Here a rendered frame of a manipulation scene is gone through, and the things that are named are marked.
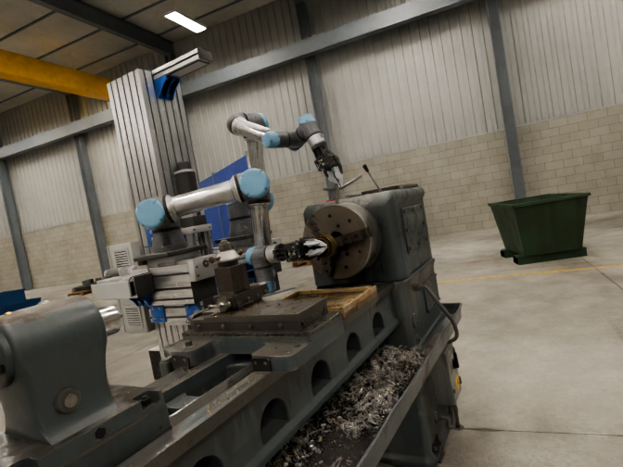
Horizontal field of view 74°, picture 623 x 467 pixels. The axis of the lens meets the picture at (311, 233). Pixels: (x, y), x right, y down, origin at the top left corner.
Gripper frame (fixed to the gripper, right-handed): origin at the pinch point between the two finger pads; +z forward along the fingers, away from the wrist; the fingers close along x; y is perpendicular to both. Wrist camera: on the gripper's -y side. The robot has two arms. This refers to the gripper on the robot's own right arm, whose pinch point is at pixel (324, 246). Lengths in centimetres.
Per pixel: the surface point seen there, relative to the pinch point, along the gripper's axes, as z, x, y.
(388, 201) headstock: 16.3, 12.2, -31.5
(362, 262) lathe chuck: 7.2, -10.1, -15.1
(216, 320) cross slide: -11, -12, 51
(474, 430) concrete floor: 26, -109, -69
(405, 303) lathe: 16.0, -32.1, -31.4
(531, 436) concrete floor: 52, -109, -69
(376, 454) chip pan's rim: 27, -54, 40
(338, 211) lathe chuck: 0.6, 11.8, -15.1
